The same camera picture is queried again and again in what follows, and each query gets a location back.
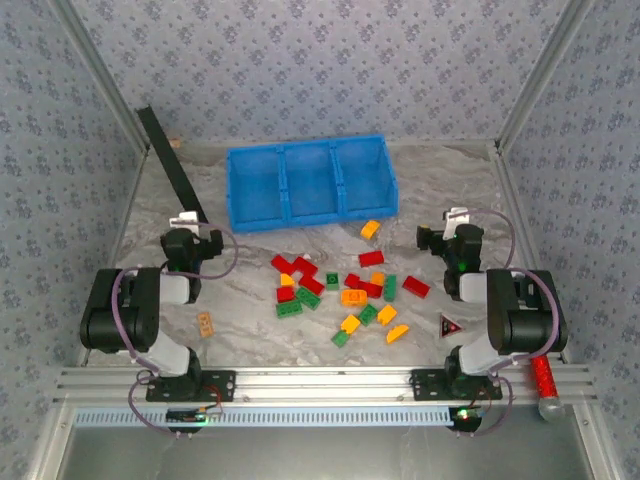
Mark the orange lego brick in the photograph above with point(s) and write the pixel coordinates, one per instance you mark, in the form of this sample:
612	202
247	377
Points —
354	297

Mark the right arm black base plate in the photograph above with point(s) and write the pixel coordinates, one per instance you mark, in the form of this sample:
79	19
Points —
425	382

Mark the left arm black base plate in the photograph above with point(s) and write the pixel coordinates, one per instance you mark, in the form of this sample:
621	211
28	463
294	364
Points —
225	385

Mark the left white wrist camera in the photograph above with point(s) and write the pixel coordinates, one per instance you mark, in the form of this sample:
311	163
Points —
184	220

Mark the small wooden piece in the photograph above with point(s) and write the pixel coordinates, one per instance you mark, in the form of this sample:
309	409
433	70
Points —
175	143

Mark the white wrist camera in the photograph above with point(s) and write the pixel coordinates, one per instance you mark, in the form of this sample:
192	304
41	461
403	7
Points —
456	216
184	220

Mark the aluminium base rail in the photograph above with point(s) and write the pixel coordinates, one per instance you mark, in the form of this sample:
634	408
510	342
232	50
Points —
320	382

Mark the grey metal sheet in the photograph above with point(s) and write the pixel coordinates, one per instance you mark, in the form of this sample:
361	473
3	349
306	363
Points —
320	455

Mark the long black bar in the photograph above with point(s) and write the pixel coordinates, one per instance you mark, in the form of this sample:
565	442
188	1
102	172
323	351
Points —
170	160

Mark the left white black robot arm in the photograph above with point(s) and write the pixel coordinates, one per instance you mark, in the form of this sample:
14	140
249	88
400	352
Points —
120	310

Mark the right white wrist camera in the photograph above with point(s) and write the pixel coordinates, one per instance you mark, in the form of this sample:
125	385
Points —
456	216

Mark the red triangular sign tile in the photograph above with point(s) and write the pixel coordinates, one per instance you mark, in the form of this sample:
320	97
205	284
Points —
449	328

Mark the small red lego brick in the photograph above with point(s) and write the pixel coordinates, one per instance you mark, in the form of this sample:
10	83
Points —
352	280
285	294

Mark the small yellow lego brick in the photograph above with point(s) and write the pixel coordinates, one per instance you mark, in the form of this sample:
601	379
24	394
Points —
287	280
377	278

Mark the tan printed lego tile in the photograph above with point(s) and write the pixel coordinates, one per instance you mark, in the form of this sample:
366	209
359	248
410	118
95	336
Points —
205	324

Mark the small green lego brick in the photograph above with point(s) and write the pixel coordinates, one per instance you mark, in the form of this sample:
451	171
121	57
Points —
340	338
332	281

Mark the blue three-compartment plastic bin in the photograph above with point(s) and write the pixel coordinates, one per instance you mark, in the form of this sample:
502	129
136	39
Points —
310	190

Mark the red glitter tube silver cap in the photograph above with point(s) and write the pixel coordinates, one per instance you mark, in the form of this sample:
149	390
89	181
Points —
542	380

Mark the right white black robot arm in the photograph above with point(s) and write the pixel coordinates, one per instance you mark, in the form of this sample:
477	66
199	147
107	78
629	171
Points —
525	320

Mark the aluminium corner post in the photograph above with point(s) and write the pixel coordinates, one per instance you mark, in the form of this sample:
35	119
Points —
542	75
104	75

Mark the aluminium side rail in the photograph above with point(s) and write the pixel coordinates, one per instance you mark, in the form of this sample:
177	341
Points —
139	175
509	175

